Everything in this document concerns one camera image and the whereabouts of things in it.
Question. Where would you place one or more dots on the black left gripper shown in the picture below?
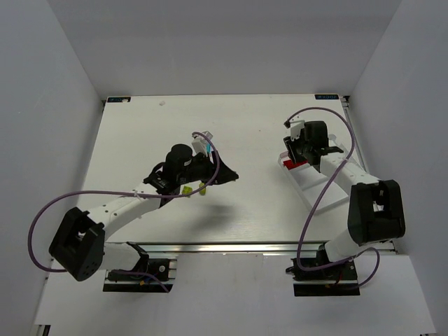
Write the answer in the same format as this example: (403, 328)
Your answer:
(213, 166)

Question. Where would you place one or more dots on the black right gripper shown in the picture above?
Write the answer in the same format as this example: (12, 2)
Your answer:
(299, 152)

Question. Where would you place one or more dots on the red lego plate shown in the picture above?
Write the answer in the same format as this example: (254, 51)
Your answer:
(289, 164)

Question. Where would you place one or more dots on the green small lego brick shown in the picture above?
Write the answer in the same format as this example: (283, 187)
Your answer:
(202, 189)

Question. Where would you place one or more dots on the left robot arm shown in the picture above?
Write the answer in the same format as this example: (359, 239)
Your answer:
(81, 243)

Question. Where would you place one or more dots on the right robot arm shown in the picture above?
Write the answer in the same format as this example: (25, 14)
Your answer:
(375, 212)

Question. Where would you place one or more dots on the green square lego brick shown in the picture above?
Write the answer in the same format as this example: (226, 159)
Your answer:
(186, 191)

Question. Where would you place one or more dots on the white divided sorting tray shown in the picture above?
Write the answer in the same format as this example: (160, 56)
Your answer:
(308, 183)

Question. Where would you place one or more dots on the right blue corner label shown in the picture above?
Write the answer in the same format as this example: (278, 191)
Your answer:
(326, 96)

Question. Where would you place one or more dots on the blue corner label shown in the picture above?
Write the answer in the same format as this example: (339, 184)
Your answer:
(111, 100)
(326, 96)

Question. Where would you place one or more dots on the left blue corner label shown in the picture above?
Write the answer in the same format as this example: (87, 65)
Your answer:
(111, 100)

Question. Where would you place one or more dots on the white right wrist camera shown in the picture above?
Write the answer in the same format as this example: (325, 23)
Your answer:
(295, 125)

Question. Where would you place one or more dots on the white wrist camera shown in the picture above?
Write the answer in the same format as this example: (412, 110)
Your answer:
(295, 125)
(200, 141)

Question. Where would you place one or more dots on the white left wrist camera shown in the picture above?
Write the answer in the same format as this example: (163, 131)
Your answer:
(200, 141)

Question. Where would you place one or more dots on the aluminium front table rail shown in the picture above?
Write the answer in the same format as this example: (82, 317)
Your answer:
(227, 248)

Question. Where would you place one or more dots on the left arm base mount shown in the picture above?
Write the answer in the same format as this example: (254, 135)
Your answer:
(131, 269)

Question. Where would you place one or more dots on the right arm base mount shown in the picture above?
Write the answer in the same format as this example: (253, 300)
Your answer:
(338, 281)

